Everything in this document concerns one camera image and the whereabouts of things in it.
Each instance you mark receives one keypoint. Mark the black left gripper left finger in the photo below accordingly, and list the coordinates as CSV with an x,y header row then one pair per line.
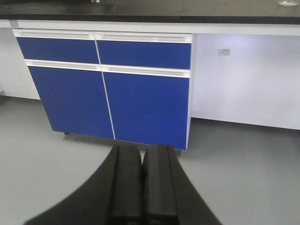
x,y
112,195

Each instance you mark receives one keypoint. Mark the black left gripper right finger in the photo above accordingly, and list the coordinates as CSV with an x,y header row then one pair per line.
x,y
169,196

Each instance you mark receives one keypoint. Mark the blue lower right cabinet door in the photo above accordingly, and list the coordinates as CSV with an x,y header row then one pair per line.
x,y
148,109

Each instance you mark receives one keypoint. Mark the blue cabinet door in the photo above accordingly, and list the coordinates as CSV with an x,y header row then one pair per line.
x,y
74,100
148,109

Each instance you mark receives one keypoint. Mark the blue lower left cabinet door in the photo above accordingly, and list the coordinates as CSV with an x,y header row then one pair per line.
x,y
74,100

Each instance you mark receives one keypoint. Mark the white cabinet side panel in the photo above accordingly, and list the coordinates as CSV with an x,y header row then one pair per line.
x,y
191,84

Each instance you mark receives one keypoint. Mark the blue upper right drawer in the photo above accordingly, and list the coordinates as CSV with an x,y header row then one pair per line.
x,y
158,50

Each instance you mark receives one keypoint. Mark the blue drawer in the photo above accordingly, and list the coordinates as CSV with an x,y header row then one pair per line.
x,y
57,45
158,50

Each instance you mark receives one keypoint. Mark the blue upper left drawer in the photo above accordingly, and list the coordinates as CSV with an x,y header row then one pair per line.
x,y
57,45

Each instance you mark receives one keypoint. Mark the small white wall label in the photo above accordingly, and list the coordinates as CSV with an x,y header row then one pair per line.
x,y
224,52

